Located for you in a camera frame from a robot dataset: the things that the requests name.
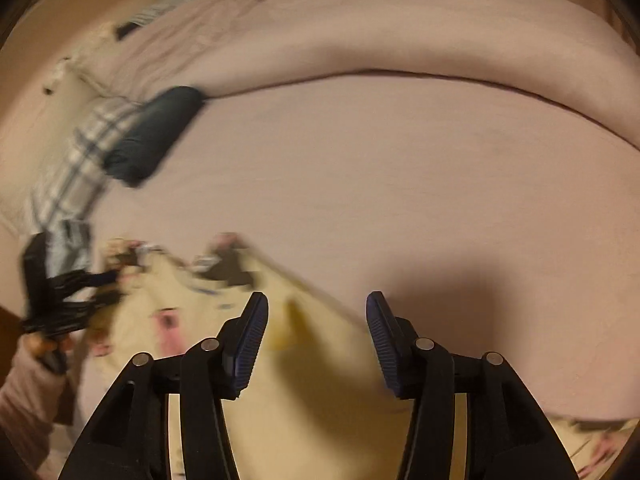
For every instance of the person's left forearm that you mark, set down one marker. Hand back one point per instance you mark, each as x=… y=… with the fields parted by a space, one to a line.
x=30 y=410

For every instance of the striped grey cloth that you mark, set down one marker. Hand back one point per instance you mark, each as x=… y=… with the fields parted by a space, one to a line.
x=70 y=247

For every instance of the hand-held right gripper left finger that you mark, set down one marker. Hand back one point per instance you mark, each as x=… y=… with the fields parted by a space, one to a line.
x=247 y=345

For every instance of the dark blue folded cloth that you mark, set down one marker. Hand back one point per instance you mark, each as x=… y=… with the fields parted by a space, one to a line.
x=150 y=135

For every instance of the yellow cartoon print pants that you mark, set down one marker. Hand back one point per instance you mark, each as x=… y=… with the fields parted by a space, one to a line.
x=310 y=410

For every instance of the grey plaid pillow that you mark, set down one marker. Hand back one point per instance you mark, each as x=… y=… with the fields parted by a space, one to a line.
x=75 y=170

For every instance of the pink duvet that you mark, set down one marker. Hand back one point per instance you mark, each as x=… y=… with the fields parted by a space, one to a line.
x=400 y=25

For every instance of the white plush toy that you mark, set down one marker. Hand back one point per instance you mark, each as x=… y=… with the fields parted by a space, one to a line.
x=57 y=75

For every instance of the blue checked cloth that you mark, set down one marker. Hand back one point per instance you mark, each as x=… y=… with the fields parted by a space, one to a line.
x=155 y=12

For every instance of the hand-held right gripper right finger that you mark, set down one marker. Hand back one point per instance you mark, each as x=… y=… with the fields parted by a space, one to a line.
x=387 y=345

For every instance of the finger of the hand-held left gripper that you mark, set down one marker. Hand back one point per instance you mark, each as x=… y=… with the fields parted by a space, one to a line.
x=105 y=302
x=102 y=276

